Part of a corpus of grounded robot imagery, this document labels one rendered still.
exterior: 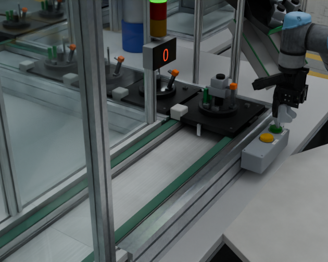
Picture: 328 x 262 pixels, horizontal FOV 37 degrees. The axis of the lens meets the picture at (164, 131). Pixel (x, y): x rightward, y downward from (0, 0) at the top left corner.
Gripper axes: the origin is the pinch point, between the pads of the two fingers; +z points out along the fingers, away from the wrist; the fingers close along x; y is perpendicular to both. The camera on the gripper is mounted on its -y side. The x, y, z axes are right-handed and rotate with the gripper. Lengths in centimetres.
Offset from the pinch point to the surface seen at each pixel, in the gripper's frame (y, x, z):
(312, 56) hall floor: -91, 339, 99
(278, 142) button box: 3.5, -6.1, 2.8
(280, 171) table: 5.7, -6.6, 12.6
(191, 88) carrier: -38.2, 11.0, 1.4
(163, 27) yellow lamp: -30.9, -18.4, -30.3
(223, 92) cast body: -18.9, -0.7, -6.3
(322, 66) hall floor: -75, 319, 99
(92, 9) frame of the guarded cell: 0, -82, -54
